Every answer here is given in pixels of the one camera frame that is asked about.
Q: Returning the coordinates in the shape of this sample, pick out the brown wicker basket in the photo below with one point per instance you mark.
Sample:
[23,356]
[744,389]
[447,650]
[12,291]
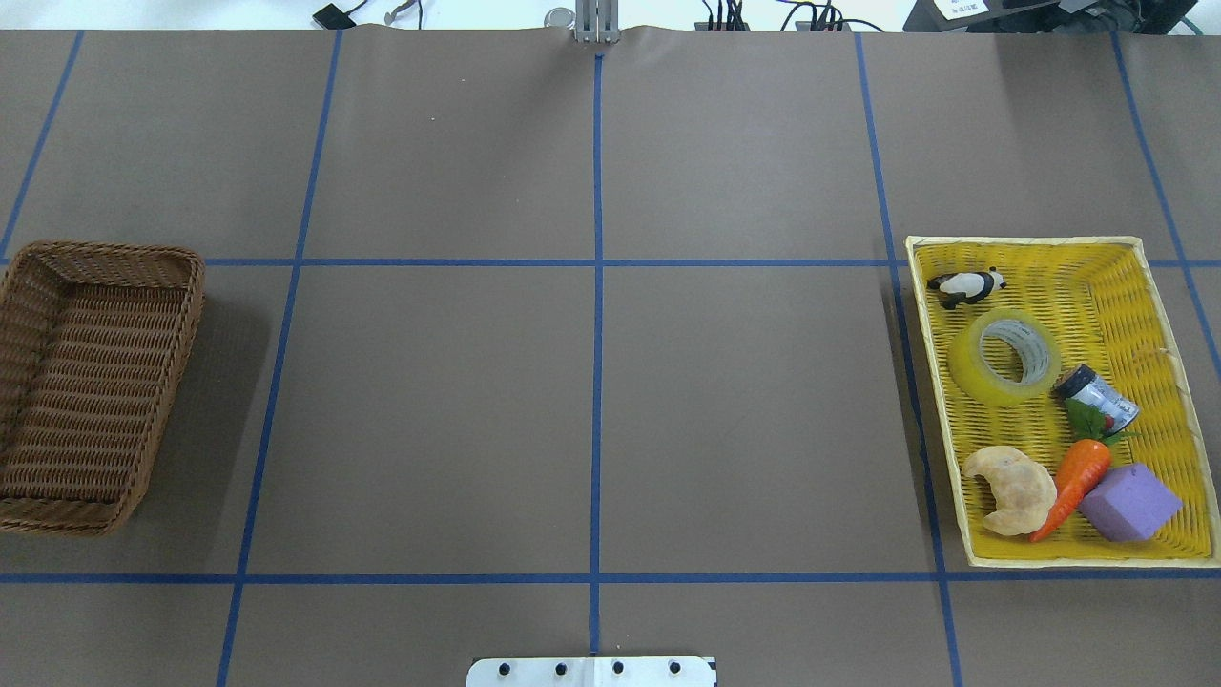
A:
[95,337]

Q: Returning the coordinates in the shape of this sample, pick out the orange toy carrot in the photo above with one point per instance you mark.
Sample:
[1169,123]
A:
[1084,464]

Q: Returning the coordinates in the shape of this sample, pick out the purple foam block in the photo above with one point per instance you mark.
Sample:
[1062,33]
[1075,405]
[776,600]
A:
[1130,504]

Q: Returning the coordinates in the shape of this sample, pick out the aluminium frame post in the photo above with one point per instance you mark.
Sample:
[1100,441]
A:
[596,21]

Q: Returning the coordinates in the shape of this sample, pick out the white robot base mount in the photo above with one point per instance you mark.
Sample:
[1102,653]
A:
[594,671]

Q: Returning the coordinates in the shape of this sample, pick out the panda toy figure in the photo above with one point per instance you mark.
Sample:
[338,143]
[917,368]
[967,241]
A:
[965,287]

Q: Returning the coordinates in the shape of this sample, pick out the toy croissant bread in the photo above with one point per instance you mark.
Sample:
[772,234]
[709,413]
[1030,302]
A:
[1023,490]

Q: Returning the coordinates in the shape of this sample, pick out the small labelled jar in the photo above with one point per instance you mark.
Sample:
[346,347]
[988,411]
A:
[1087,387]

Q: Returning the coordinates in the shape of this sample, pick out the yellow woven basket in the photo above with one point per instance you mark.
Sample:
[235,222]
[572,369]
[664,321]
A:
[1099,301]

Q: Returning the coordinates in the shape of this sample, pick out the small black device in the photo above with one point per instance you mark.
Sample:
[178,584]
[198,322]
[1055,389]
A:
[332,18]

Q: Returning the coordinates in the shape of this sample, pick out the yellow tape roll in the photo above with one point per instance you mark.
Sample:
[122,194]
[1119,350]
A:
[1039,356]

